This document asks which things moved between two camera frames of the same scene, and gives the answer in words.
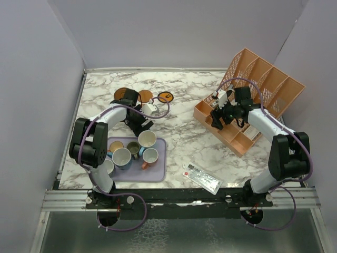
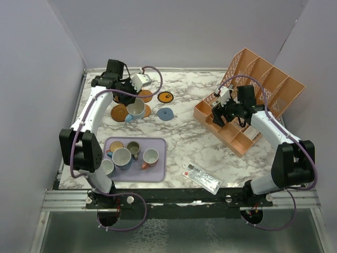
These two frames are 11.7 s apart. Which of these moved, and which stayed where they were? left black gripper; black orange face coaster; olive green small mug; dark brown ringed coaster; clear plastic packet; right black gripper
Moved: dark brown ringed coaster; left black gripper
Stayed: right black gripper; olive green small mug; black orange face coaster; clear plastic packet
